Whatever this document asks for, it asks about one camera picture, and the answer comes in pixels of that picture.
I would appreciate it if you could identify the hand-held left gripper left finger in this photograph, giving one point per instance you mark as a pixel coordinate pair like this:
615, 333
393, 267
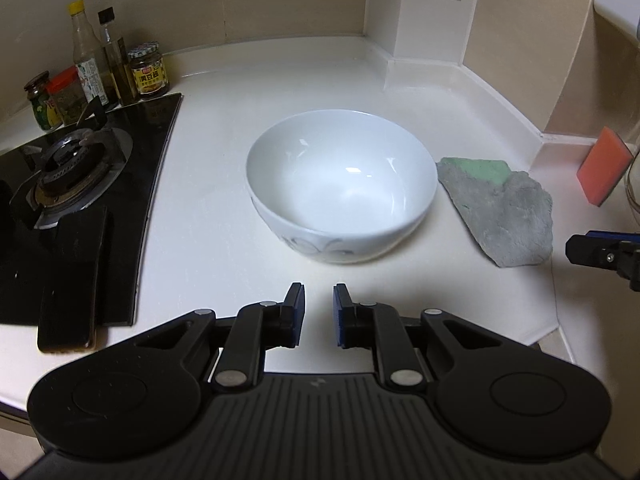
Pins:
299, 312

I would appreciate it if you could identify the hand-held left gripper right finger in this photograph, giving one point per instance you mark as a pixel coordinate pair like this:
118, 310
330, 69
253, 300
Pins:
341, 315

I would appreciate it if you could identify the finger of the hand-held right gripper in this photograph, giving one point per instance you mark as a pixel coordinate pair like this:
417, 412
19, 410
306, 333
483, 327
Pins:
592, 249

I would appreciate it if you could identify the green and grey cleaning cloth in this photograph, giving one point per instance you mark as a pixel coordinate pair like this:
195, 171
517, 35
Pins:
510, 215

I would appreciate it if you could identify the white ceramic bowl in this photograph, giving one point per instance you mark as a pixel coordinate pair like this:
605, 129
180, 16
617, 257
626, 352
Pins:
345, 195

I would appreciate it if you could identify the orange sponge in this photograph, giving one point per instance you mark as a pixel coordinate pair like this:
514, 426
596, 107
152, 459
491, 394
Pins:
600, 165

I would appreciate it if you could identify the black glass gas stove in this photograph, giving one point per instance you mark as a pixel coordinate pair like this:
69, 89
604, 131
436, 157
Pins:
145, 170

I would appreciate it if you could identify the gas burner with pan support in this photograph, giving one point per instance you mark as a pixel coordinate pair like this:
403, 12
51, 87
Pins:
70, 165

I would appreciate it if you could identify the sauce jar with checked lid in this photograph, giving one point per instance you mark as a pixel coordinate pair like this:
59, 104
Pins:
147, 75

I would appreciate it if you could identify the oil bottle with black cap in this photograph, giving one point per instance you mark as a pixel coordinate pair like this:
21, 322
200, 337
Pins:
117, 60

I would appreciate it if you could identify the spice jar with red lid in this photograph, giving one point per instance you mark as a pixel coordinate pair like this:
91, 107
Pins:
67, 97

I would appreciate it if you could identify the green label jar, dark lid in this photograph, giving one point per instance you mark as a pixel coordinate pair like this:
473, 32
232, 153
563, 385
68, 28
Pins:
42, 107

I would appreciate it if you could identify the clear bottle with yellow cap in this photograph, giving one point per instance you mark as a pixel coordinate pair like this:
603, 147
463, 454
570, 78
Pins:
89, 60

